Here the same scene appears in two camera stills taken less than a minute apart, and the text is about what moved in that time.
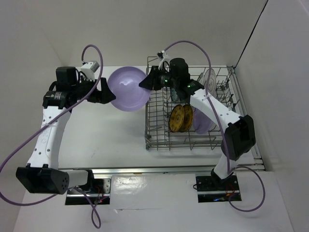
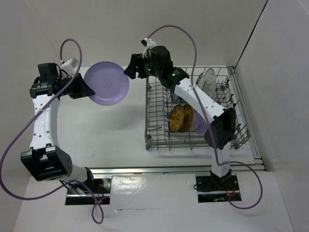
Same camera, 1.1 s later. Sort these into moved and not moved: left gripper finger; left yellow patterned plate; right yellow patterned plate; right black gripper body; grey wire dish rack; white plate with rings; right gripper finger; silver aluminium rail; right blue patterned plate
Moved: left gripper finger; right black gripper body; right gripper finger
Not moved: left yellow patterned plate; right yellow patterned plate; right blue patterned plate; grey wire dish rack; silver aluminium rail; white plate with rings
